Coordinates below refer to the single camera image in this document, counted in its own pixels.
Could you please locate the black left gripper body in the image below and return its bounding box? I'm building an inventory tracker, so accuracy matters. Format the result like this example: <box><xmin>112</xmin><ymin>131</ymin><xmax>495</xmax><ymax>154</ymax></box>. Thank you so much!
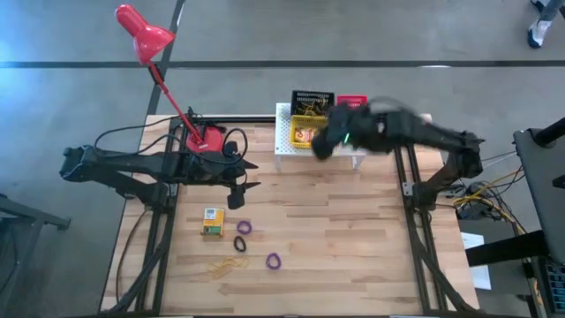
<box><xmin>211</xmin><ymin>140</ymin><xmax>246</xmax><ymax>211</ymax></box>

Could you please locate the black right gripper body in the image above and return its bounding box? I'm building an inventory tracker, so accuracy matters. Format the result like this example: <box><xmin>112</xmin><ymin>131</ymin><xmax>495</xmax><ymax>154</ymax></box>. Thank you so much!
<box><xmin>311</xmin><ymin>104</ymin><xmax>380</xmax><ymax>161</ymax></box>

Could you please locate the red plastic basket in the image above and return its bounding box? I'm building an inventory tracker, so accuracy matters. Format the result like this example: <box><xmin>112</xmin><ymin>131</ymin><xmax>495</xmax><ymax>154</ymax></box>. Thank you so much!
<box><xmin>335</xmin><ymin>95</ymin><xmax>369</xmax><ymax>110</ymax></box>

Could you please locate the yellow green staples box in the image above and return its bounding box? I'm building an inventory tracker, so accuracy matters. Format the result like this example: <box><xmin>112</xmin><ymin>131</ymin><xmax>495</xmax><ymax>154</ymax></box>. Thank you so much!
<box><xmin>294</xmin><ymin>127</ymin><xmax>319</xmax><ymax>146</ymax></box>
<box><xmin>200</xmin><ymin>207</ymin><xmax>226</xmax><ymax>238</ymax></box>

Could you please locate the yellow plastic basket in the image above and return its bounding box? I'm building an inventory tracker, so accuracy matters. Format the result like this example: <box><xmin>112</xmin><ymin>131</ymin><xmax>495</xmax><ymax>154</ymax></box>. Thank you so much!
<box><xmin>289</xmin><ymin>115</ymin><xmax>330</xmax><ymax>150</ymax></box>

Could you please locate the black plastic basket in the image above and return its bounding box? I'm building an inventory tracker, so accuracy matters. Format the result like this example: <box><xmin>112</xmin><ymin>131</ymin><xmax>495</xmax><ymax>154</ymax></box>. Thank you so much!
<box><xmin>290</xmin><ymin>90</ymin><xmax>335</xmax><ymax>118</ymax></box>

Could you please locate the yellow rubber band pile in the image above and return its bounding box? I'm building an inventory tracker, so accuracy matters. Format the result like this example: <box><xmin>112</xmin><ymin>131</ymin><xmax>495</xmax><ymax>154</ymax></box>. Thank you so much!
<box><xmin>209</xmin><ymin>256</ymin><xmax>251</xmax><ymax>280</ymax></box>

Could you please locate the red desk lamp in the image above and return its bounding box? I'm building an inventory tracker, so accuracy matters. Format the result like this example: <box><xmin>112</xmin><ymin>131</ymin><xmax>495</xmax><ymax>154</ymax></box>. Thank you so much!
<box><xmin>114</xmin><ymin>4</ymin><xmax>225</xmax><ymax>154</ymax></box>

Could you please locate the white perforated metal riser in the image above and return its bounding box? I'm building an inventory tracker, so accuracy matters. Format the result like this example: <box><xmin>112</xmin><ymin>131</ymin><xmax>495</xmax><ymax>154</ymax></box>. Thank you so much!
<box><xmin>274</xmin><ymin>102</ymin><xmax>368</xmax><ymax>172</ymax></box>

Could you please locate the black flat bar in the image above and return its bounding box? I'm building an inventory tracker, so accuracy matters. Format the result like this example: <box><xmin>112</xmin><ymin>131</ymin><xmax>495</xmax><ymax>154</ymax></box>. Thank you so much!
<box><xmin>465</xmin><ymin>229</ymin><xmax>548</xmax><ymax>267</ymax></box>

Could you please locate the white paper sheet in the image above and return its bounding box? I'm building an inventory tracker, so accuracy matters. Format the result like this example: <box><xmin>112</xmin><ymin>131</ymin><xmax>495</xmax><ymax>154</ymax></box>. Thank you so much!
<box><xmin>460</xmin><ymin>231</ymin><xmax>493</xmax><ymax>292</ymax></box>

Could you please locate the dark grey side cart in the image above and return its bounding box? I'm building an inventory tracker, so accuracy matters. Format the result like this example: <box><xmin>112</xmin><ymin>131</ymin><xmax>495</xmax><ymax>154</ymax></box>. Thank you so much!
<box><xmin>513</xmin><ymin>117</ymin><xmax>565</xmax><ymax>266</ymax></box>

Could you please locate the grey metal bench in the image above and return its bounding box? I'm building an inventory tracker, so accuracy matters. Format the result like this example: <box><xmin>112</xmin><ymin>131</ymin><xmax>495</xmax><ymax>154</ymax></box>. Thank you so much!
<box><xmin>0</xmin><ymin>193</ymin><xmax>72</xmax><ymax>318</ymax></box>

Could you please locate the person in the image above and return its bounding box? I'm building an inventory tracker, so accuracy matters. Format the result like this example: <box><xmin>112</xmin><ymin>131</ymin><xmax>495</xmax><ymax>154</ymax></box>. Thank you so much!
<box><xmin>527</xmin><ymin>0</ymin><xmax>554</xmax><ymax>49</ymax></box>

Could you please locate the keyboard with lit keys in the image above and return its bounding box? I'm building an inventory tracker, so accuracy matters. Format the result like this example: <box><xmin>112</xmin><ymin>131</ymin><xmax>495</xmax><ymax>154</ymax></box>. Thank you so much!
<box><xmin>545</xmin><ymin>260</ymin><xmax>565</xmax><ymax>313</ymax></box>

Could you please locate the black aluminium table frame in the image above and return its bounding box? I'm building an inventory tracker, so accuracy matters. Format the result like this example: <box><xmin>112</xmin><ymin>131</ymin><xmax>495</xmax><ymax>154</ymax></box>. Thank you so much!
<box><xmin>102</xmin><ymin>114</ymin><xmax>480</xmax><ymax>317</ymax></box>

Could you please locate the black lamp cable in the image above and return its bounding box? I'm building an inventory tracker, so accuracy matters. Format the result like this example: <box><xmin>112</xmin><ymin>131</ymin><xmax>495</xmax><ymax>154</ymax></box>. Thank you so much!
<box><xmin>187</xmin><ymin>107</ymin><xmax>229</xmax><ymax>134</ymax></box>

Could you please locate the tangled cable bundle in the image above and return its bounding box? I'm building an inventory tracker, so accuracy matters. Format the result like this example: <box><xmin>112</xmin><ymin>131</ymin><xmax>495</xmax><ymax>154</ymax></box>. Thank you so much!
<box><xmin>441</xmin><ymin>149</ymin><xmax>529</xmax><ymax>235</ymax></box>

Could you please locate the brown cable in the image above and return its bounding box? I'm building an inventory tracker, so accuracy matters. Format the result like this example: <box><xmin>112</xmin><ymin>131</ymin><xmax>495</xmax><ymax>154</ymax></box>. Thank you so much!
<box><xmin>115</xmin><ymin>207</ymin><xmax>150</xmax><ymax>307</ymax></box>

